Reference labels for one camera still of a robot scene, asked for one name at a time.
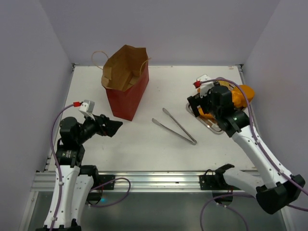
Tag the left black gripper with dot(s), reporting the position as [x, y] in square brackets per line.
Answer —
[109, 127]

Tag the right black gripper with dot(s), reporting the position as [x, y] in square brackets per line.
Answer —
[199, 104]

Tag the orange braided pastry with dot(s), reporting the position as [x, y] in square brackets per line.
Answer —
[238, 99]

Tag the red brown paper bag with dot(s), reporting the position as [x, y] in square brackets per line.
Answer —
[125, 76]

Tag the round orange bun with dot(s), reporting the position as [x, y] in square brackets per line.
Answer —
[249, 92]

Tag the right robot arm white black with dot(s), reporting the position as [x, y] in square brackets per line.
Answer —
[277, 187]

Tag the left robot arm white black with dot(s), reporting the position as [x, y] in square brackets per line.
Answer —
[74, 180]

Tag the steel tray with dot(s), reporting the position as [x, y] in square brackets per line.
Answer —
[212, 123]

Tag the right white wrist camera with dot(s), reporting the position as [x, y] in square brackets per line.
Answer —
[203, 84]

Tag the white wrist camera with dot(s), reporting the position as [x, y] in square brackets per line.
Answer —
[86, 108]
[203, 84]

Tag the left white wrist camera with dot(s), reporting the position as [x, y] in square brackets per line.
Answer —
[86, 108]

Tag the aluminium front rail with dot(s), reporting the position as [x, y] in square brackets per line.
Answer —
[140, 182]

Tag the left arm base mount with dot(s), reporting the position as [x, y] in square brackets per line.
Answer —
[96, 196]

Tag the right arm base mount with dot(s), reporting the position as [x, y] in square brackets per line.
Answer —
[216, 185]

